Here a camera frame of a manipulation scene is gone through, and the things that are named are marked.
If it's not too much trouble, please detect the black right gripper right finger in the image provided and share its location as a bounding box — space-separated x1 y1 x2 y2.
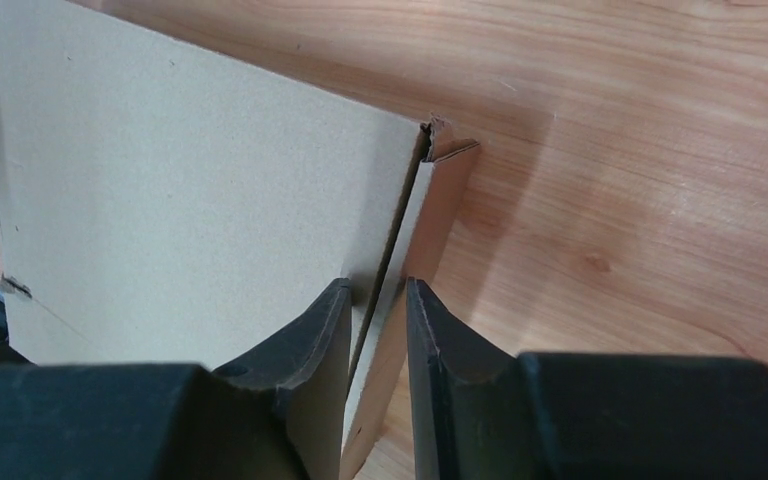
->
406 278 768 479

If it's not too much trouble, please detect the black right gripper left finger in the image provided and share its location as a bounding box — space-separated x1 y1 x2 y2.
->
0 278 351 479

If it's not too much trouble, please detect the large cardboard sheet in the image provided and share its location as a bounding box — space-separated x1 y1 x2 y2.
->
0 1 480 479

